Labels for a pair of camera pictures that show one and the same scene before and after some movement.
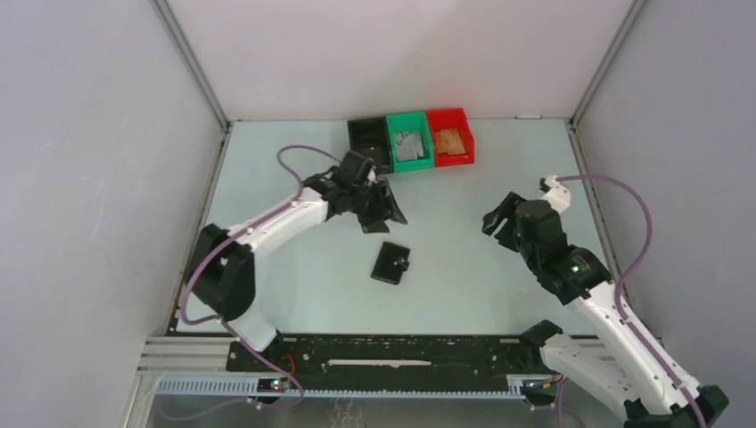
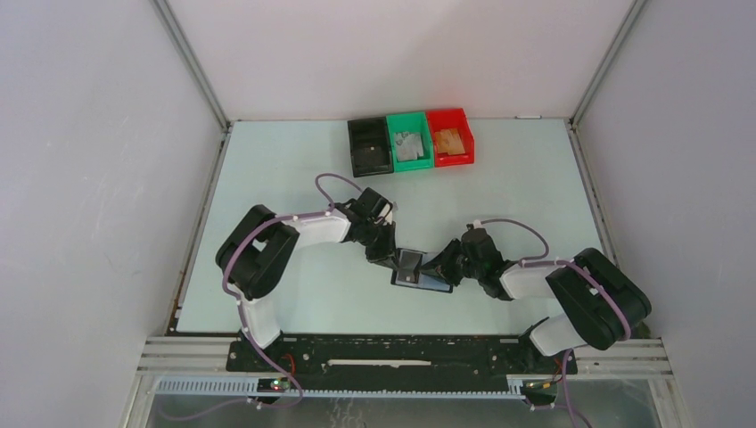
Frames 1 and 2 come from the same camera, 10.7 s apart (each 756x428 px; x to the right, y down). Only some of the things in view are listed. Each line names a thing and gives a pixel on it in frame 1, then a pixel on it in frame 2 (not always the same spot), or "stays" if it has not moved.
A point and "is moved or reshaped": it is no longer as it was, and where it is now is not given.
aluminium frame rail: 200,366 stays
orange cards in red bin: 449,142 stays
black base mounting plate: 346,357 stays
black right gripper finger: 508,234 -> 448,274
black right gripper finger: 492,220 -> 443,259
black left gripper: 385,209 -> 387,255
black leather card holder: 391,261 is moved or reshaped
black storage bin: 370,136 stays
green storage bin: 411,122 stays
